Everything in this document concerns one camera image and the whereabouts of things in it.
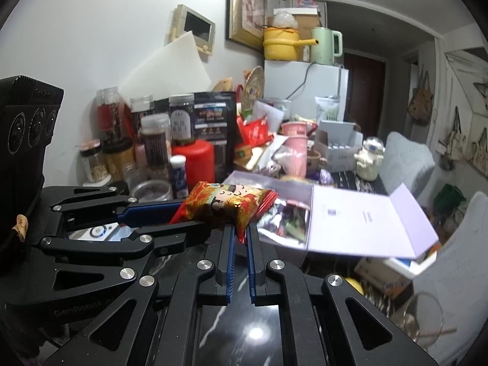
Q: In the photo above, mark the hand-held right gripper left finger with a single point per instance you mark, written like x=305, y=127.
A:
x=229, y=259

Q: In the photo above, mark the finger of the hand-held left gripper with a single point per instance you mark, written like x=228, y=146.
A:
x=114, y=242
x=148, y=213

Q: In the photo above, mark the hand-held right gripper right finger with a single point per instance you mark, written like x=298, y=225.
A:
x=251, y=259

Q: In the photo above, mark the red gold snack packet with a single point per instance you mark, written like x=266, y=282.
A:
x=225, y=202

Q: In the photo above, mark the lilac gift box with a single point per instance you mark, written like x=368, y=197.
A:
x=354, y=221

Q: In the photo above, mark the short glass jar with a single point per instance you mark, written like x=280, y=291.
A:
x=152, y=191

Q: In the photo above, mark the blue white tablet tube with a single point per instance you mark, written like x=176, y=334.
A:
x=178, y=177

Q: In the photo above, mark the pile of snack packets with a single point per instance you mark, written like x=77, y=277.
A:
x=286, y=219

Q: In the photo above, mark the jar with yellow contents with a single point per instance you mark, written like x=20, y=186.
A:
x=118, y=160

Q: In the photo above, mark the red canister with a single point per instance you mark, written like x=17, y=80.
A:
x=194, y=164

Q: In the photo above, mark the jar with dark contents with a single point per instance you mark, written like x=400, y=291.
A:
x=155, y=145

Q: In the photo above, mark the jar with beige contents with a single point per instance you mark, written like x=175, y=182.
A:
x=92, y=164

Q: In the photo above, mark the jar with red contents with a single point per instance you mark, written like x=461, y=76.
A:
x=109, y=116

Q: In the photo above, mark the jar with white label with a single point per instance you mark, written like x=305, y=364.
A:
x=182, y=122

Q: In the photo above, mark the yellow lemon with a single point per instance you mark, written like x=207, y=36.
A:
x=353, y=284

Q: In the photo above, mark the purple foil candy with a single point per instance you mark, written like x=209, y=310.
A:
x=326, y=176

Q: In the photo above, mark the pink cup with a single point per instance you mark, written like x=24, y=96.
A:
x=295, y=152

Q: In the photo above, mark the brown mug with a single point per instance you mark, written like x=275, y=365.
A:
x=316, y=162

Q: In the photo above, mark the black printed box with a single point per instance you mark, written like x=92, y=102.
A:
x=213, y=116

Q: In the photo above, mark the red snack bag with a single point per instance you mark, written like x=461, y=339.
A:
x=254, y=132

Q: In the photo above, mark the white blue cardboard box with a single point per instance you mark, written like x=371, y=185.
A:
x=381, y=274

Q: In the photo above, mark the white open carton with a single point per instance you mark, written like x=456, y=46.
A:
x=339, y=160

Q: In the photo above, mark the row of small white bottles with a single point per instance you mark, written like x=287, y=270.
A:
x=341, y=146

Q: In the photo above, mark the white foam board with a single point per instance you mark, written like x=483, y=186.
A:
x=167, y=68

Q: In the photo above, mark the white paper sheet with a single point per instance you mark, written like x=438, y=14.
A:
x=268, y=112

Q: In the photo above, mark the wooden carved ornament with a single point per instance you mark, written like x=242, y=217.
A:
x=223, y=84

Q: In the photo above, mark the white astronaut figurine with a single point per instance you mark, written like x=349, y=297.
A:
x=369, y=160

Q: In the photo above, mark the gold decorative plate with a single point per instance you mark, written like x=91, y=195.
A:
x=253, y=87

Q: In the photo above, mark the green white pouch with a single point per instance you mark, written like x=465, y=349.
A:
x=327, y=108

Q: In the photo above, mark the clear drinking glass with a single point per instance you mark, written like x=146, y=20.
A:
x=419, y=312

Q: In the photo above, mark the grey padded chair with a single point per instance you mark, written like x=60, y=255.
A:
x=406, y=164
x=461, y=274

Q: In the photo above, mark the white fridge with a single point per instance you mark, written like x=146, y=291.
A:
x=282, y=80

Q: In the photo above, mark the dark wooden door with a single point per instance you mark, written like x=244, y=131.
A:
x=364, y=95

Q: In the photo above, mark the wooden stick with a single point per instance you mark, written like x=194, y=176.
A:
x=442, y=331

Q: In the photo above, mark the green bag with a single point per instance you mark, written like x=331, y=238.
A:
x=450, y=198

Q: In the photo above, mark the yellow pot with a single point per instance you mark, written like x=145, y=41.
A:
x=280, y=44

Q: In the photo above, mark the small dark bag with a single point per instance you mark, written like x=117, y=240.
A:
x=446, y=160

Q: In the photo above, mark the green electric kettle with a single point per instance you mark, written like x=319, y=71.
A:
x=324, y=47

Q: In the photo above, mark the gold framed picture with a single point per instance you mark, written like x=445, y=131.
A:
x=247, y=7

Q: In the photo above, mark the brown patterned bag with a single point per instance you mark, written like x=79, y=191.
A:
x=421, y=103

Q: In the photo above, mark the beige tote bag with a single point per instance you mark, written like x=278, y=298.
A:
x=455, y=143
x=480, y=158

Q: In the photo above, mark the clear plastic bag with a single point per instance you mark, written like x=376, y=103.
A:
x=286, y=20

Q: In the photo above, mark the brown cardboard box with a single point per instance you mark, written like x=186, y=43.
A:
x=308, y=24

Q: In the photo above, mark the colourful flat box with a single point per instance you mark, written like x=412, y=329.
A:
x=308, y=2

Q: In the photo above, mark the beige wall intercom panel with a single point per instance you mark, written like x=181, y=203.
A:
x=192, y=28

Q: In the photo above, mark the star wall ornament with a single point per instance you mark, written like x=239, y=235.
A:
x=481, y=93

